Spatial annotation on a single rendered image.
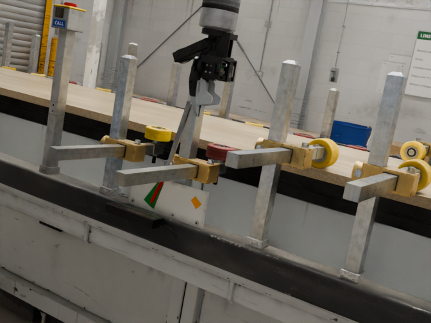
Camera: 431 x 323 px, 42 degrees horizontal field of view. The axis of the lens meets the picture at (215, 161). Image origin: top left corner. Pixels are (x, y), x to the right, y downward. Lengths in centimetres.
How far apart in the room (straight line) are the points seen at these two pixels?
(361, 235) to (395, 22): 770
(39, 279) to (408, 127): 702
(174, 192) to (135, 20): 1026
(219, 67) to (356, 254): 53
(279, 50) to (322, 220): 814
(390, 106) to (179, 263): 71
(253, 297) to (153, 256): 33
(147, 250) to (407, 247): 71
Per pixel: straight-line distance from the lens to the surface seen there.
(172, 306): 189
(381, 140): 128
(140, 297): 201
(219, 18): 135
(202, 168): 147
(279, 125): 137
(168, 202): 154
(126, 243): 170
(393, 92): 128
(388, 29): 893
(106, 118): 194
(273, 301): 147
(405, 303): 131
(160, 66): 1112
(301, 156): 134
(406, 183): 127
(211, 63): 137
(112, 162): 167
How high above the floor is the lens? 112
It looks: 9 degrees down
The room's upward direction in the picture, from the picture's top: 10 degrees clockwise
